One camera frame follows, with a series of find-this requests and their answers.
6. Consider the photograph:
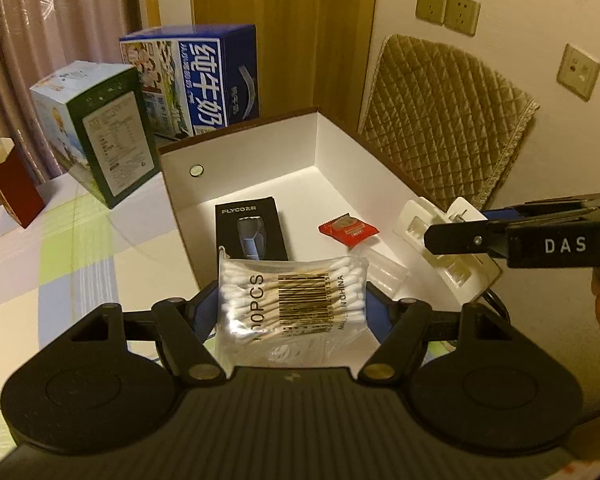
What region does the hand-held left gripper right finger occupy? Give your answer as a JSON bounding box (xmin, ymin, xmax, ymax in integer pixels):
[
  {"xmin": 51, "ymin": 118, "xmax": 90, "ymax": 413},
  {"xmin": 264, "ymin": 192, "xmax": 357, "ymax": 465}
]
[{"xmin": 358, "ymin": 285, "xmax": 518, "ymax": 385}]

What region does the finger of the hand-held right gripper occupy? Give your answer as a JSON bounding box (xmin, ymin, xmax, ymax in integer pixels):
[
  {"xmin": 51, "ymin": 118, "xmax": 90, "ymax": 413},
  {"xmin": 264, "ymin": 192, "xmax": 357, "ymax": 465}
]
[
  {"xmin": 425, "ymin": 220, "xmax": 509, "ymax": 258},
  {"xmin": 482, "ymin": 191, "xmax": 600, "ymax": 222}
]

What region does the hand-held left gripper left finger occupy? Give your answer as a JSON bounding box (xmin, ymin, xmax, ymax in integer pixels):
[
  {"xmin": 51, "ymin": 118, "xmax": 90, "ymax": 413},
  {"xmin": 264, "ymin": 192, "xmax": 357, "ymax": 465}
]
[{"xmin": 60, "ymin": 281, "xmax": 222, "ymax": 383}]

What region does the white plastic blister pack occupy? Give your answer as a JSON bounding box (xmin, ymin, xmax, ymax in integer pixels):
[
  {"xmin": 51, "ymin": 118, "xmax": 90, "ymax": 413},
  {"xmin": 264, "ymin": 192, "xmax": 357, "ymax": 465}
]
[{"xmin": 394, "ymin": 197, "xmax": 503, "ymax": 303}]

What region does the cotton swab bag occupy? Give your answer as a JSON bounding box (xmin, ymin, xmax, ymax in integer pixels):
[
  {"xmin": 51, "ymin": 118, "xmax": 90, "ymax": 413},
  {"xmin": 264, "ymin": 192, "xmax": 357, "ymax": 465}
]
[{"xmin": 215, "ymin": 255, "xmax": 371, "ymax": 367}]

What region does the red snack packet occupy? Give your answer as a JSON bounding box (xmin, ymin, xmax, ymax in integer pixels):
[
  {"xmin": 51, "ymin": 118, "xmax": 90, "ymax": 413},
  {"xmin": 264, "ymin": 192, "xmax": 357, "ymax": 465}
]
[{"xmin": 318, "ymin": 214, "xmax": 381, "ymax": 248}]

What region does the black shaver box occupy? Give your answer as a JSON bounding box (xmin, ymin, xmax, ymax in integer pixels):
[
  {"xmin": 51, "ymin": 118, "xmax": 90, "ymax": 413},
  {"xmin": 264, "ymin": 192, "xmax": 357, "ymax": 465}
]
[{"xmin": 215, "ymin": 197, "xmax": 290, "ymax": 262}]

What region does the brown storage box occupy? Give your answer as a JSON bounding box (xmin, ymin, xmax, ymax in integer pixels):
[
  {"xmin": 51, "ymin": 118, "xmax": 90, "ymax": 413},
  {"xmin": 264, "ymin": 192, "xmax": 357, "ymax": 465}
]
[{"xmin": 158, "ymin": 105, "xmax": 503, "ymax": 368}]

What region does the checked tablecloth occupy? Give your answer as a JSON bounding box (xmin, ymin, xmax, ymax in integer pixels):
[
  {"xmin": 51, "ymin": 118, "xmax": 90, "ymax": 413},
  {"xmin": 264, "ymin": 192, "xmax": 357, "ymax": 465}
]
[{"xmin": 0, "ymin": 170, "xmax": 221, "ymax": 411}]

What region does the quilted beige chair cover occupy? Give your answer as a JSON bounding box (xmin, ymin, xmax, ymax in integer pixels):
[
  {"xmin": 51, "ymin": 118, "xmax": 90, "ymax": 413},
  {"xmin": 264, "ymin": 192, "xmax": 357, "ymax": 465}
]
[{"xmin": 357, "ymin": 34, "xmax": 541, "ymax": 211}]

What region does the green and white carton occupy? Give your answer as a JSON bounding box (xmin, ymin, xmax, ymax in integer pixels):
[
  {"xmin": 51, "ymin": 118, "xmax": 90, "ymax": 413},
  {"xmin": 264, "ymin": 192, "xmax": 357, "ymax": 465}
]
[{"xmin": 30, "ymin": 61, "xmax": 162, "ymax": 209}]

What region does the dark red paper box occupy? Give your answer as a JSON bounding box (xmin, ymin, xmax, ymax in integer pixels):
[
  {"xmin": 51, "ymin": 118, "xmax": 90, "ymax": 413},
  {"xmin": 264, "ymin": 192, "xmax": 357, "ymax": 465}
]
[{"xmin": 0, "ymin": 137, "xmax": 46, "ymax": 229}]

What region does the blue milk carton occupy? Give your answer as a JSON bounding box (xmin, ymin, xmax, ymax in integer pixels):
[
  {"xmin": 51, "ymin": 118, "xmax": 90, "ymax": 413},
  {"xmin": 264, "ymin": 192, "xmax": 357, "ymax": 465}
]
[{"xmin": 119, "ymin": 24, "xmax": 258, "ymax": 137}]

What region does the yellow wooden panel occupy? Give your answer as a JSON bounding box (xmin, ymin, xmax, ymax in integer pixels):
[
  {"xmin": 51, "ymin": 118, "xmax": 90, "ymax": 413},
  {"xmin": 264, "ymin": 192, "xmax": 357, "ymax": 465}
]
[{"xmin": 140, "ymin": 0, "xmax": 381, "ymax": 131}]

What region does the pink patterned curtain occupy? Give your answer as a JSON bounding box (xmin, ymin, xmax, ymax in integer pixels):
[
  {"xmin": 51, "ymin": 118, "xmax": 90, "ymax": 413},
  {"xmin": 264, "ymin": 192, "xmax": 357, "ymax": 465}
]
[{"xmin": 0, "ymin": 0, "xmax": 146, "ymax": 186}]

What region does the beige wall socket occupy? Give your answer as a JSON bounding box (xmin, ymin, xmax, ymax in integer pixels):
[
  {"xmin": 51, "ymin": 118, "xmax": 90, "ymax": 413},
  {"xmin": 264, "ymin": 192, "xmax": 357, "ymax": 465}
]
[
  {"xmin": 556, "ymin": 43, "xmax": 600, "ymax": 101},
  {"xmin": 415, "ymin": 0, "xmax": 448, "ymax": 25},
  {"xmin": 444, "ymin": 0, "xmax": 482, "ymax": 36}
]

